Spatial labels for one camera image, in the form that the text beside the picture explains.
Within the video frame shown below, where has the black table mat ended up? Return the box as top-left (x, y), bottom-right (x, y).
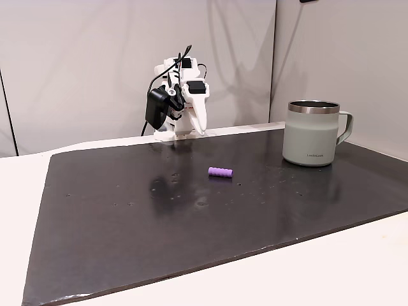
top-left (21, 129), bottom-right (408, 306)

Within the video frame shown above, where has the black oval camera box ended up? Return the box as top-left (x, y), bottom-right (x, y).
top-left (145, 87), bottom-right (170, 131)

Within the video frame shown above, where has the purple ribbed pen grip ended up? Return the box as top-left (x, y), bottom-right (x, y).
top-left (208, 166), bottom-right (235, 182)

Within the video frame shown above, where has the pale green steel-rimmed mug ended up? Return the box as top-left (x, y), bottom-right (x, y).
top-left (282, 100), bottom-right (354, 167)

